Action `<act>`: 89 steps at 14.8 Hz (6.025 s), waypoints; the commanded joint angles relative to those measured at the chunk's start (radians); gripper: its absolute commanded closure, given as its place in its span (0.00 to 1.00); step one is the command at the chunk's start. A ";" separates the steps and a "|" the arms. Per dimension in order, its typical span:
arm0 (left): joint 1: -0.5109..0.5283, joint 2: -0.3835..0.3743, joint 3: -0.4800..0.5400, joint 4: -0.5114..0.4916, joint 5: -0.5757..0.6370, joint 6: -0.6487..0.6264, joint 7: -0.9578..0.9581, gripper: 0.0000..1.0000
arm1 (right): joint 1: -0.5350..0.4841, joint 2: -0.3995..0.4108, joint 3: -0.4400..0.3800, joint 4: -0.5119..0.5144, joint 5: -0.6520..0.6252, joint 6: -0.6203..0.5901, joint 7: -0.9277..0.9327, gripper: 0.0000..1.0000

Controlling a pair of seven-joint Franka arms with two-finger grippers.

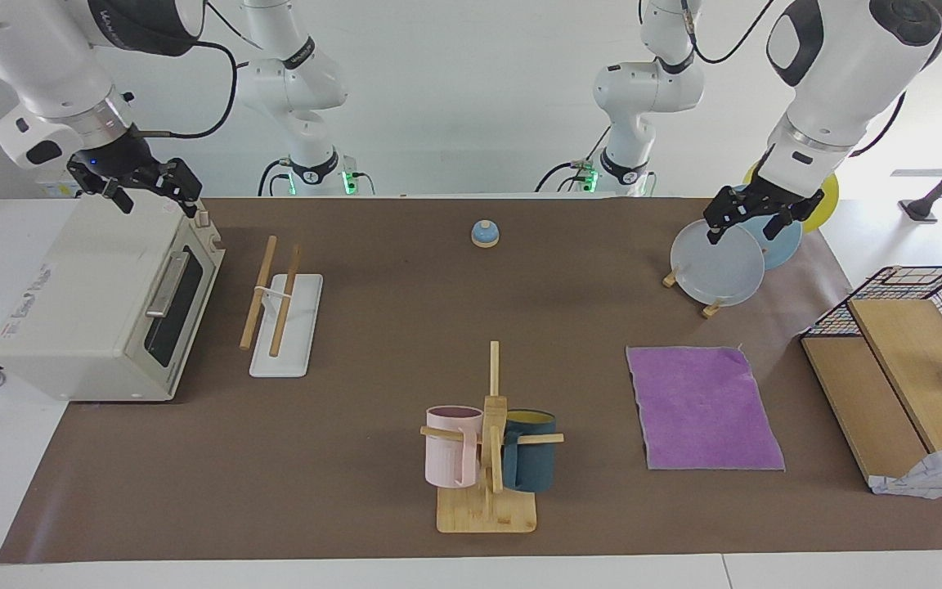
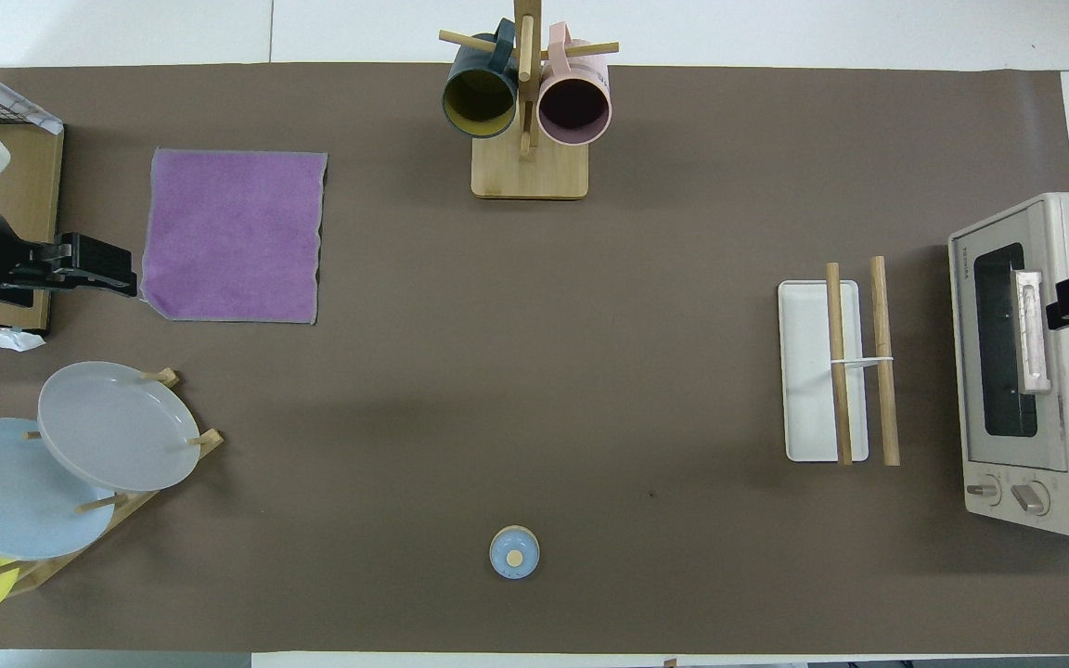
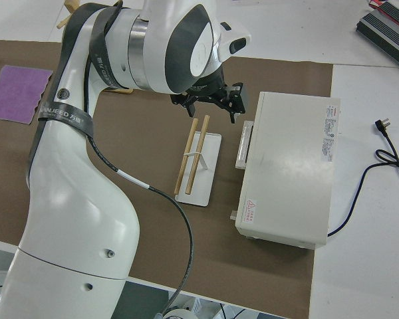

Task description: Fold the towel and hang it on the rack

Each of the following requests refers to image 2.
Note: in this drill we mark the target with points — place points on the blue round call bell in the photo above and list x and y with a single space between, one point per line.
514 553

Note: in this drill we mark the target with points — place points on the light blue plate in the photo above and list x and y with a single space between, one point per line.
6 492

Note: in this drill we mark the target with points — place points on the wooden mug tree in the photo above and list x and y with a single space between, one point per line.
530 172

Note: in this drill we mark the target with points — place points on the pink mug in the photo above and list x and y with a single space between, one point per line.
574 107

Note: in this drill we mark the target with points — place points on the purple and grey towel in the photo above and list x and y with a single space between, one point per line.
233 237

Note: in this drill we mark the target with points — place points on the wooden plate rack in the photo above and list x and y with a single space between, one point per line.
140 506

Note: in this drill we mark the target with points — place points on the brown table mat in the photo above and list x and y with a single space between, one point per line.
516 371

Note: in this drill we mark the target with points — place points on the dark teal mug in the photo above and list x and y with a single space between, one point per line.
479 97

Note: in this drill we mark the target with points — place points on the grey plate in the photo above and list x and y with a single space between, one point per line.
117 427

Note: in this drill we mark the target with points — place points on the wooden shelf box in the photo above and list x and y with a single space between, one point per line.
29 186

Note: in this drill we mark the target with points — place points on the white towel rack wooden bars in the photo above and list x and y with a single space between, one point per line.
813 371

